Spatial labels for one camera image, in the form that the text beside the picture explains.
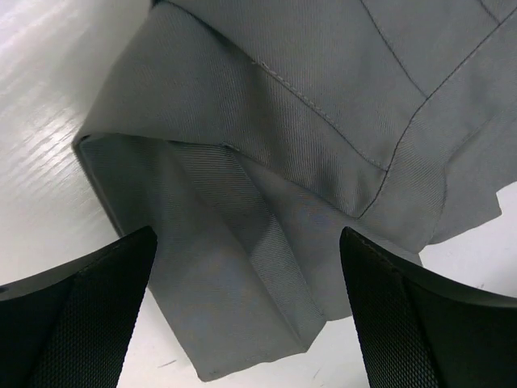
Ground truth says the grey pleated skirt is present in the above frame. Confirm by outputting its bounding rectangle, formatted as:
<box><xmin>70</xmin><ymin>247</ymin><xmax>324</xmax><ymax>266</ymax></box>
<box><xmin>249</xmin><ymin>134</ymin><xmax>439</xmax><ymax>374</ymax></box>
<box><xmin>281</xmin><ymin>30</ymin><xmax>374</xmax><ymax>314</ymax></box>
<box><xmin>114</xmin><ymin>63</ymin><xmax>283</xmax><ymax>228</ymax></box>
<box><xmin>74</xmin><ymin>1</ymin><xmax>516</xmax><ymax>382</ymax></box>

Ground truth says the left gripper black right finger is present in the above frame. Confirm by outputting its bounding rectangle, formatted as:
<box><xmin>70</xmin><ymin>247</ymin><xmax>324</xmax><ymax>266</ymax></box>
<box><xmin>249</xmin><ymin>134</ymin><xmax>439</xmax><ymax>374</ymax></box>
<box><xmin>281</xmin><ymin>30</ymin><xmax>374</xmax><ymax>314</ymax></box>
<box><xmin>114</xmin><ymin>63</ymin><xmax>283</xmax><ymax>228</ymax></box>
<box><xmin>340</xmin><ymin>227</ymin><xmax>516</xmax><ymax>387</ymax></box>

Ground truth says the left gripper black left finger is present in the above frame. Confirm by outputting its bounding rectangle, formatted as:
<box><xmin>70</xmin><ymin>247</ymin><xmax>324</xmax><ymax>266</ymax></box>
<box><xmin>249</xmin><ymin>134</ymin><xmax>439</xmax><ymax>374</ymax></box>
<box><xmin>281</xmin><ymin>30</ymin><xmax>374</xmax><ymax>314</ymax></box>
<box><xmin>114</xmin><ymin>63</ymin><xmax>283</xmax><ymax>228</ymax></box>
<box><xmin>1</xmin><ymin>226</ymin><xmax>157</xmax><ymax>388</ymax></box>

